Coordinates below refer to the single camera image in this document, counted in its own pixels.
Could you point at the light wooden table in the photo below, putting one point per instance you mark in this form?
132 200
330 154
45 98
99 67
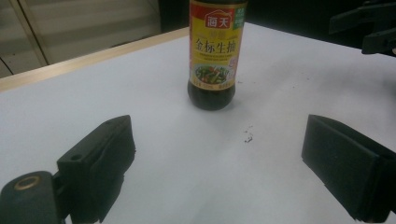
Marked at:
93 59

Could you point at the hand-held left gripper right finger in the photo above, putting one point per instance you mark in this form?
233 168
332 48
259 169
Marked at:
348 168

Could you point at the wooden vertical wall strip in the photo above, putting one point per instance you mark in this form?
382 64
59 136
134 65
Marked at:
29 34

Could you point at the white board table cover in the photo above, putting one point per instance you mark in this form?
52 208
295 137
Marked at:
186 174

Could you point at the dark soy sauce bottle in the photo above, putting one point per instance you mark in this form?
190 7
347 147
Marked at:
214 56

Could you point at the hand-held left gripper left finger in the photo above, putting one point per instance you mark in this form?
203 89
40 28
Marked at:
96 168

